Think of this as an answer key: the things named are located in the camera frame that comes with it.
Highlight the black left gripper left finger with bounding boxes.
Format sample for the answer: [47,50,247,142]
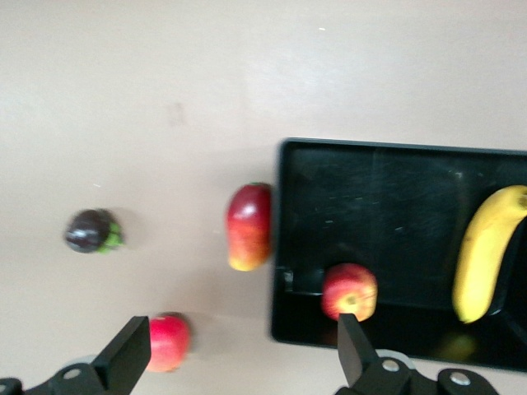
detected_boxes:
[24,315,152,395]

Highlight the round red pomegranate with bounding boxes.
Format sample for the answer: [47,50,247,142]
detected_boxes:
[146,312,193,374]

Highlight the red yellow apple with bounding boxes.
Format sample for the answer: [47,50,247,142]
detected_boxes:
[319,263,379,323]

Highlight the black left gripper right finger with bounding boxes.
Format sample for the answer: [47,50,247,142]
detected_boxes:
[335,312,417,395]

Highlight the dark purple eggplant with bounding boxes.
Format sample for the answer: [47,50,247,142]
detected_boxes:
[63,208,125,255]

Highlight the black plastic box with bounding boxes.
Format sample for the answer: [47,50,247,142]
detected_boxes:
[269,137,527,374]

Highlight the yellow banana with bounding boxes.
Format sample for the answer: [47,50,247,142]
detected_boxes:
[451,184,527,325]

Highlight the red yellow mango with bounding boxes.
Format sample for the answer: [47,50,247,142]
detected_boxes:
[225,183,274,272]

